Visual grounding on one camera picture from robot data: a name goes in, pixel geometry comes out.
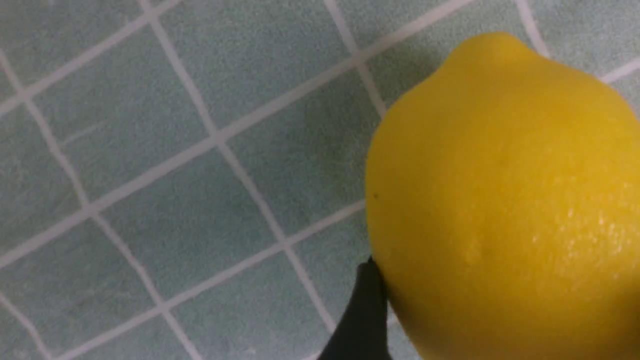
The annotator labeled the green checkered tablecloth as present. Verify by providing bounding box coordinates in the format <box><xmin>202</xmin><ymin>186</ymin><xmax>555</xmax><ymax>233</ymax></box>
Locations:
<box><xmin>1</xmin><ymin>0</ymin><xmax>639</xmax><ymax>360</ymax></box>

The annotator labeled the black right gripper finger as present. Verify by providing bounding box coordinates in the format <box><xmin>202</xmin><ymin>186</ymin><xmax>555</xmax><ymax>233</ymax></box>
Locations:
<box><xmin>318</xmin><ymin>257</ymin><xmax>392</xmax><ymax>360</ymax></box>

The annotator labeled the yellow lemon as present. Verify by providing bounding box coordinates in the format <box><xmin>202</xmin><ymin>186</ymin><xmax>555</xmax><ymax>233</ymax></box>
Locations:
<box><xmin>365</xmin><ymin>32</ymin><xmax>639</xmax><ymax>360</ymax></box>

